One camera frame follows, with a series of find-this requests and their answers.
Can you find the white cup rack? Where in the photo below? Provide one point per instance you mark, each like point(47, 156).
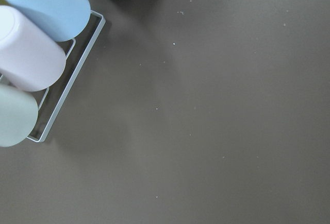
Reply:
point(51, 99)

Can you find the pink cup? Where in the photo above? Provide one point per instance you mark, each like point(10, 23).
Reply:
point(30, 59)

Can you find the white cup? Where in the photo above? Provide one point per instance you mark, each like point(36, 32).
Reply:
point(19, 113)

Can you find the blue cup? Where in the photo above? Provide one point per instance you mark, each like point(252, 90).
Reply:
point(62, 20)

